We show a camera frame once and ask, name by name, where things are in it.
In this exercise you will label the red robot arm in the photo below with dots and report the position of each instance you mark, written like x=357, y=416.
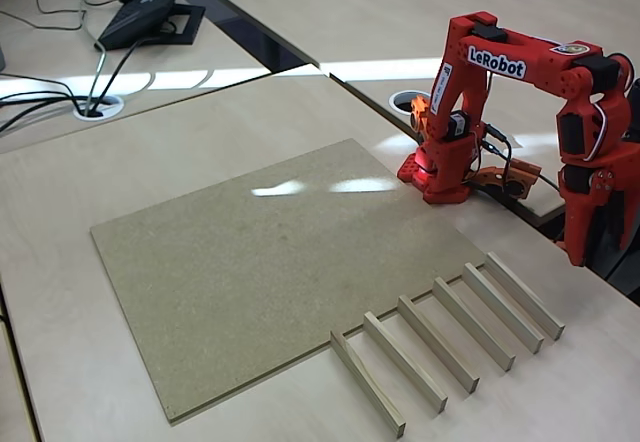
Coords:
x=545, y=62

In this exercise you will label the orange table clamp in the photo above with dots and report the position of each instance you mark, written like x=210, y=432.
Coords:
x=520, y=174
x=419, y=112

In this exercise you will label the black desk phone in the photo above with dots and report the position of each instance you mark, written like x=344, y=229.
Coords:
x=132, y=19

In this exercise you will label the brown fibreboard sheet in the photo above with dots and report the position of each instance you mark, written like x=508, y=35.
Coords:
x=225, y=272

